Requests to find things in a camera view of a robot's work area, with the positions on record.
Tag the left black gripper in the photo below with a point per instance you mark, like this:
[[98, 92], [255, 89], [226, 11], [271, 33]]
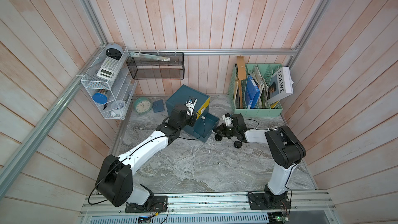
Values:
[[193, 119]]

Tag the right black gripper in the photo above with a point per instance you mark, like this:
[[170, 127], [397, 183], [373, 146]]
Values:
[[221, 131]]

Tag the black earphone case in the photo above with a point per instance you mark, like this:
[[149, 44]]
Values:
[[237, 144], [218, 137]]

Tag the teal bottom drawer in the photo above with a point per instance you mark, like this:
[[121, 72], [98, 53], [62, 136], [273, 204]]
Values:
[[203, 127]]

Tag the yellow top drawer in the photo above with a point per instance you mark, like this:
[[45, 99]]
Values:
[[202, 106]]

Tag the teal drawer cabinet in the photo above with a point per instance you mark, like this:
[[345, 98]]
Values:
[[181, 96]]

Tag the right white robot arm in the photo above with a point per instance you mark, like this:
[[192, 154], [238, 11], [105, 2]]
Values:
[[286, 151]]

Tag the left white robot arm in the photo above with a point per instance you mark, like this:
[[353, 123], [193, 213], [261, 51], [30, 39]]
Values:
[[115, 178]]

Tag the small blue notebook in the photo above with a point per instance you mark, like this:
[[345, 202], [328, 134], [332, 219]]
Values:
[[158, 106]]

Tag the blue folder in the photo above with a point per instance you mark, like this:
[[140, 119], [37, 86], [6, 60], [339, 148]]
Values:
[[252, 93]]

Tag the green round alarm clock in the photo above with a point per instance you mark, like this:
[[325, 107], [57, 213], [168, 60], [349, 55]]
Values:
[[142, 105]]

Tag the green file organizer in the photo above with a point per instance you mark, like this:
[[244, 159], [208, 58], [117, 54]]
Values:
[[266, 71]]

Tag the white ruler strip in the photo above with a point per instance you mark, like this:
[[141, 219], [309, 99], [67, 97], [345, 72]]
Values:
[[148, 56]]

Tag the black mesh basket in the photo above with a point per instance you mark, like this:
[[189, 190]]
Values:
[[145, 69]]

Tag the white mug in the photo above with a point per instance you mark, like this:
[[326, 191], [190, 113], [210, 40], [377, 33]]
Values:
[[117, 108]]

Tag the white Loewe book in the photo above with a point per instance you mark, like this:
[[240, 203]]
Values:
[[280, 86]]

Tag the blue round lid jar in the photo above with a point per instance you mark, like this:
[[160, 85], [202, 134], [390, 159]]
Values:
[[100, 96]]

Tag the white calculator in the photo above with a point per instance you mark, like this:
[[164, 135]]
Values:
[[109, 69]]

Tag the grey round speaker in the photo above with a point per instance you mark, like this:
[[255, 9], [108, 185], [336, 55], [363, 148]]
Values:
[[114, 51]]

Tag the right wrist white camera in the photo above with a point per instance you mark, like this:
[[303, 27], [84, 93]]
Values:
[[228, 120]]

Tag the wrist white camera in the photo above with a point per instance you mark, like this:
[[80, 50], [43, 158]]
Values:
[[228, 120], [190, 104]]

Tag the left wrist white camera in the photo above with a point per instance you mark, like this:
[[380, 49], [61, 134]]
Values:
[[190, 104]]

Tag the white wire shelf rack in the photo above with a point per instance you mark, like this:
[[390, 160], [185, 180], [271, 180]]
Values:
[[122, 88]]

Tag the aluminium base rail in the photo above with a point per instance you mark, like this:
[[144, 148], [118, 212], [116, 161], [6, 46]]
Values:
[[303, 206]]

